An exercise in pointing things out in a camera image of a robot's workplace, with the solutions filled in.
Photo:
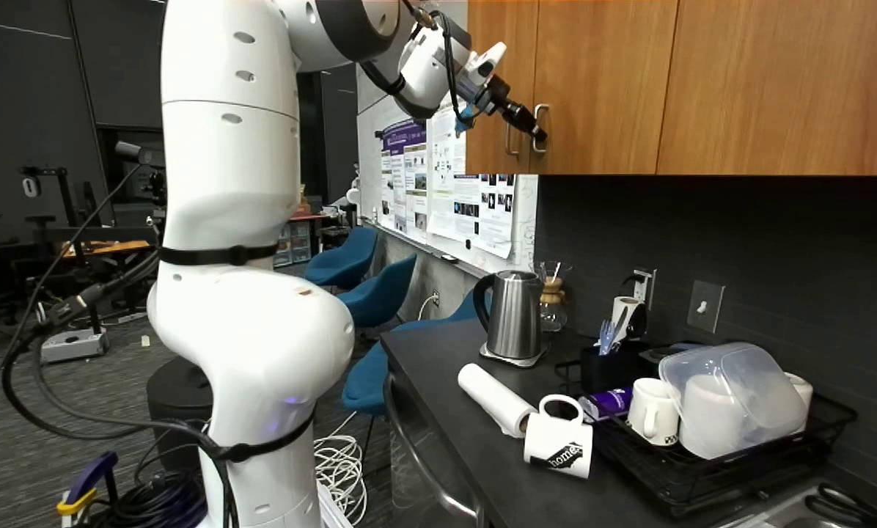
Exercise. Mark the poster with black photos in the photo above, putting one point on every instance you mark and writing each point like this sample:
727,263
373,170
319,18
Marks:
470,210

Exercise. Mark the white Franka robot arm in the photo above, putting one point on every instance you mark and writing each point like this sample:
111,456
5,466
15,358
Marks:
232,324

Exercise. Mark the clear plastic container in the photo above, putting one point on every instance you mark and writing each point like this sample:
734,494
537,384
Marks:
750,384

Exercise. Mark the glass pour-over coffee maker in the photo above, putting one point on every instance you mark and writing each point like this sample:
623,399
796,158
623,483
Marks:
552,309

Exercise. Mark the white mug with black print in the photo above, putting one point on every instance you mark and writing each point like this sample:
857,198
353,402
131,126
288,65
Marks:
558,441

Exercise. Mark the blue office chair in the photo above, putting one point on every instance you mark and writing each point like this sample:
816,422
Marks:
344,260
367,377
381,293

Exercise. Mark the black utensil caddy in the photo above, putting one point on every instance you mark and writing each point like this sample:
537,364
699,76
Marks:
608,371

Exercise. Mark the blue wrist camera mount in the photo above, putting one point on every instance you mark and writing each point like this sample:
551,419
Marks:
470,94

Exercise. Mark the grey wall switch plate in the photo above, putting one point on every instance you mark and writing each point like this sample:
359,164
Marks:
705,305

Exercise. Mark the whiteboard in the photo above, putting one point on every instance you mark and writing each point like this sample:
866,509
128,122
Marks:
527,223

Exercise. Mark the stainless steel sink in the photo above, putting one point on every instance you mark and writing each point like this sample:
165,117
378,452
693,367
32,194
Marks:
779,515

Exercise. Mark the yellow purple clamp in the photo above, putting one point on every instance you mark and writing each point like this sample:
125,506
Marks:
87,488

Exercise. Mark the grey box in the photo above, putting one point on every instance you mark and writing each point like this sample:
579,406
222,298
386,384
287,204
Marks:
74,345

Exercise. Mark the plain white mug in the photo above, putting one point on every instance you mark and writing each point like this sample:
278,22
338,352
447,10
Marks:
656,411

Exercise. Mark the wooden cupboard door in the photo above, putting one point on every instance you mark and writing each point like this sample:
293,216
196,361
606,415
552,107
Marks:
603,88
486,148
791,88

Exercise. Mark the black round stool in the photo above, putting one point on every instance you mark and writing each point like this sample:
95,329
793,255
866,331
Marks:
177,390

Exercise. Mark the stainless steel kettle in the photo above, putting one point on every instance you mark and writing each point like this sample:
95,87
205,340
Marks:
515,312

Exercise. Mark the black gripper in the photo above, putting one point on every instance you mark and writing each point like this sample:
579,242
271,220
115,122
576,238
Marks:
515,107

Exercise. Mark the kettle base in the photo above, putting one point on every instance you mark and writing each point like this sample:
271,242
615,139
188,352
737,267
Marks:
515,361

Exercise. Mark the wooden desk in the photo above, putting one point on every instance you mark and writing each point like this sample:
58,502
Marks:
301,238

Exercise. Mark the small purple white object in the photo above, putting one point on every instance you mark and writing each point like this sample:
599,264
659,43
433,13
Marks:
606,402

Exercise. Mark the white blue utensil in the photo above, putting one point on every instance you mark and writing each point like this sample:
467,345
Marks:
606,337

